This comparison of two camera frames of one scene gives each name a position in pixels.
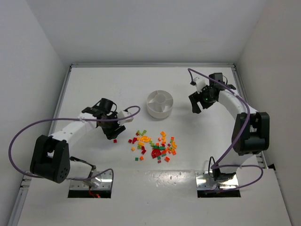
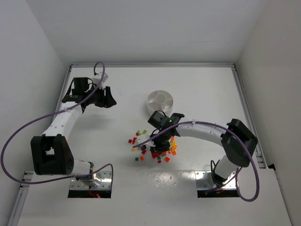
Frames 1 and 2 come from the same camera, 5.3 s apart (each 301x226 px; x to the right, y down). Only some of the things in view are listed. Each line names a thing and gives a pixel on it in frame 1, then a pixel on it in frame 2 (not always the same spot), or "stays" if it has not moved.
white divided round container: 160,104 stays
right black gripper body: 197,99 → 161,144
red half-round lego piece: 155,153 stays
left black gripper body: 112,130 → 103,98
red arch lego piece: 134,139 stays
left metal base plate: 103,181 stays
